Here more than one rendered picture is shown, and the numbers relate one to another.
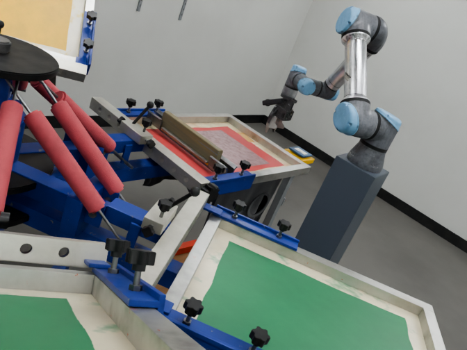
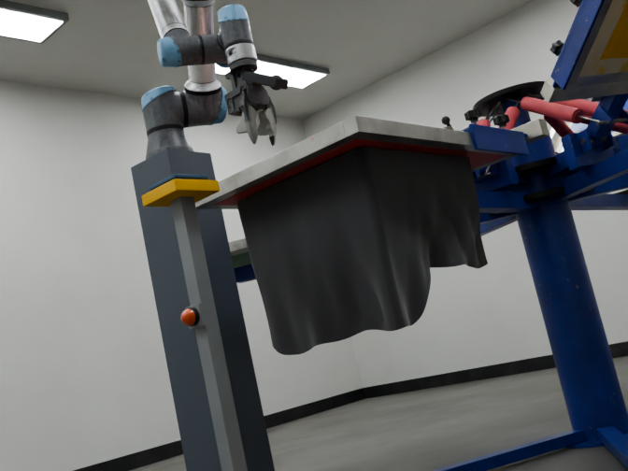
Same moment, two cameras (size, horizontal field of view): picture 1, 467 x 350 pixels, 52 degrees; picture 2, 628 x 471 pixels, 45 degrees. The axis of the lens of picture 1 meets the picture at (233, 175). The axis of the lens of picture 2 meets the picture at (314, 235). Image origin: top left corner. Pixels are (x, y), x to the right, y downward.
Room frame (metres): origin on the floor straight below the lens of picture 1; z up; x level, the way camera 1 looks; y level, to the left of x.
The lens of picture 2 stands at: (4.12, 0.23, 0.50)
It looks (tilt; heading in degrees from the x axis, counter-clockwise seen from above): 9 degrees up; 188
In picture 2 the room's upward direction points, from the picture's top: 12 degrees counter-clockwise
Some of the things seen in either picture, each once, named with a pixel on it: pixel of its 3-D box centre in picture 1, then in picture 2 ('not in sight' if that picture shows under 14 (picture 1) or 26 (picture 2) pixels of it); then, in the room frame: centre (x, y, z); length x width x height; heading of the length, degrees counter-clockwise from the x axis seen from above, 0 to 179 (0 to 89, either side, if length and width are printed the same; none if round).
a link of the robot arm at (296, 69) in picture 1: (296, 77); (235, 30); (2.35, -0.10, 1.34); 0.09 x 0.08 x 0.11; 26
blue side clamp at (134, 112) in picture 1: (140, 117); (493, 142); (2.00, 0.48, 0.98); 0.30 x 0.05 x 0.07; 147
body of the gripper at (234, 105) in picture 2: (284, 107); (246, 89); (2.35, -0.11, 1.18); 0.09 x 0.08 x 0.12; 57
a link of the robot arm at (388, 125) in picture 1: (381, 127); (163, 110); (1.89, -0.47, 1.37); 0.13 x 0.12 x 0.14; 116
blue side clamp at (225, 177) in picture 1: (226, 182); not in sight; (1.70, 0.02, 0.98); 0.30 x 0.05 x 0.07; 147
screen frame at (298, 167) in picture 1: (217, 145); (365, 172); (2.05, 0.12, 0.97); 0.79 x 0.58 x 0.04; 147
